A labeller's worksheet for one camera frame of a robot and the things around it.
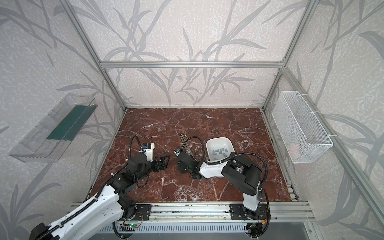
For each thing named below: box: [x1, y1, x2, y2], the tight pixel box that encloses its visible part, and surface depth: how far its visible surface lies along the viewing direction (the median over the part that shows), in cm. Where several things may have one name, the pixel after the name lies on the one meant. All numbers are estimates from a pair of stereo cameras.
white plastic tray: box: [206, 137, 235, 163], surface depth 98 cm
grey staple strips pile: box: [212, 147, 228, 158], surface depth 98 cm
